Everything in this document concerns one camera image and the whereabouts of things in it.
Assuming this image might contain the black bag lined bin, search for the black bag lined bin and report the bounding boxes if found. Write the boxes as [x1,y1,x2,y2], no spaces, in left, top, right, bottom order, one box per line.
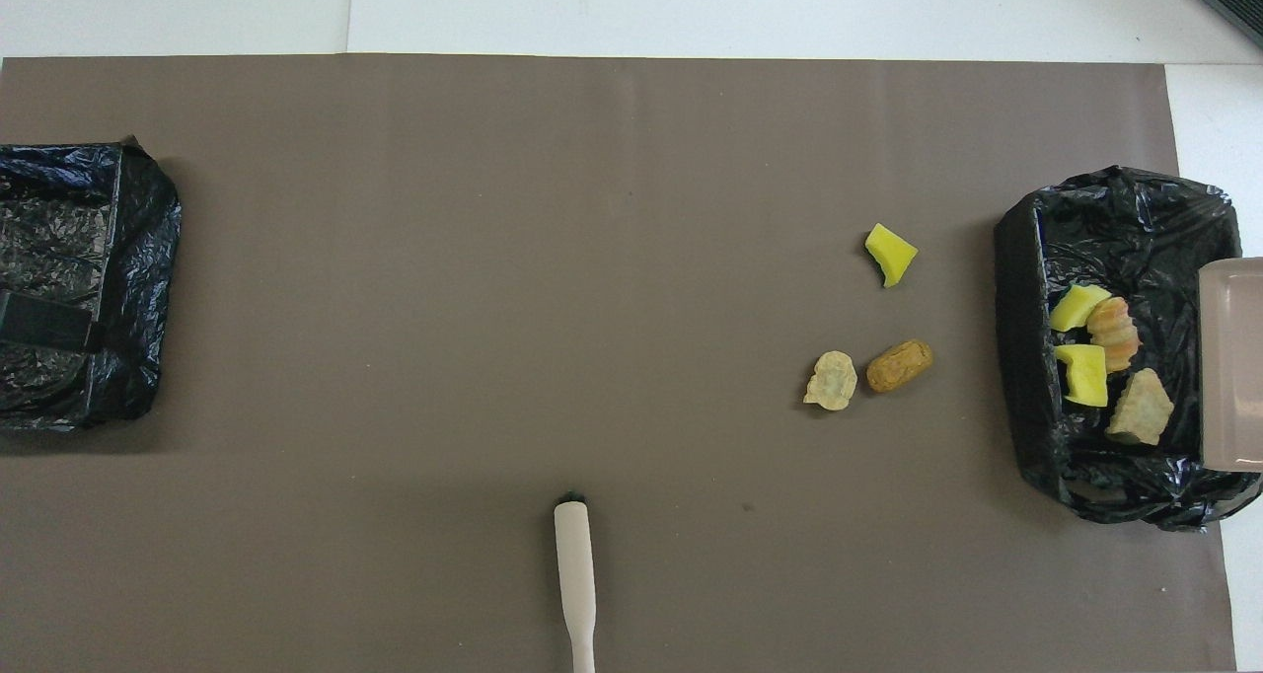
[0,136,184,432]
[993,165,1263,533]

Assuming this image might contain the yellow and green sponge piece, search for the yellow and green sponge piece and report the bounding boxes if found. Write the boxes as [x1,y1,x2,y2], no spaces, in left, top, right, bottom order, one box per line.
[1049,283,1112,334]

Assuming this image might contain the brown paper table mat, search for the brown paper table mat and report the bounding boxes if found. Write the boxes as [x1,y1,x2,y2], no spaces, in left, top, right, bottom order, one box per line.
[0,54,1237,673]

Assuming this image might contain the beige green sponge chunk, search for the beige green sponge chunk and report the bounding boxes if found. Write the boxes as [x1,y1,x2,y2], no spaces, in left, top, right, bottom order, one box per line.
[1105,367,1175,447]

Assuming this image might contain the yellow sponge wedge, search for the yellow sponge wedge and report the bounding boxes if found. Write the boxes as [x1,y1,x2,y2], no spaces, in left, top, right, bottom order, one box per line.
[864,222,920,289]

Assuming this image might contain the orange striped curled sponge piece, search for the orange striped curled sponge piece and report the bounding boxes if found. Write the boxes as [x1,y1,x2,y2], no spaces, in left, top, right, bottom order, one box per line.
[1086,296,1143,374]

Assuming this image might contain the notched yellow sponge piece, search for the notched yellow sponge piece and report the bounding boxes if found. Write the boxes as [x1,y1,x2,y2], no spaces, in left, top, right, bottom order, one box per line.
[1054,343,1109,408]

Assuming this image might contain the beige hand brush black bristles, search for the beige hand brush black bristles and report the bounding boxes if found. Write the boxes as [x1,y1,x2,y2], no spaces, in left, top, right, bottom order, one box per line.
[553,495,599,673]

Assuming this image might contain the pale yellow sponge chunk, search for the pale yellow sponge chunk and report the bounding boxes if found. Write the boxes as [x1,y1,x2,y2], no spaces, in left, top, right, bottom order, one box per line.
[803,350,859,412]

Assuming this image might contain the beige plastic dustpan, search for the beige plastic dustpan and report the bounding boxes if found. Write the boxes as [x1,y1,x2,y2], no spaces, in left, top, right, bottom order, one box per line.
[1198,257,1263,473]

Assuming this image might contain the brown oval sponge piece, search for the brown oval sponge piece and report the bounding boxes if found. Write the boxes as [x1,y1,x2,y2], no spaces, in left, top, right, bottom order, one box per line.
[866,338,934,395]

